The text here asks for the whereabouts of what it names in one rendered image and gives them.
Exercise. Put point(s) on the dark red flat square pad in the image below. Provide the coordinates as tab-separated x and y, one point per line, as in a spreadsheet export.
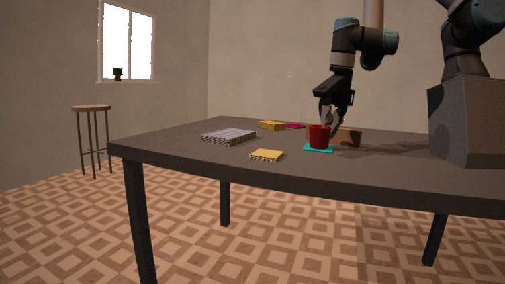
295	126

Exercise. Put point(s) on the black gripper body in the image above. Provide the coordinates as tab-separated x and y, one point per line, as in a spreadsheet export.
337	97

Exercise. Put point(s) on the red cup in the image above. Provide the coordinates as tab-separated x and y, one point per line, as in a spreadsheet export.
319	137

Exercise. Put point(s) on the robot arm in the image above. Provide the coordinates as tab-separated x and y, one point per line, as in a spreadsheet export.
472	23

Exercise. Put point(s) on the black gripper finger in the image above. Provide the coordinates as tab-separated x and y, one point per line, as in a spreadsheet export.
338	117
325	114

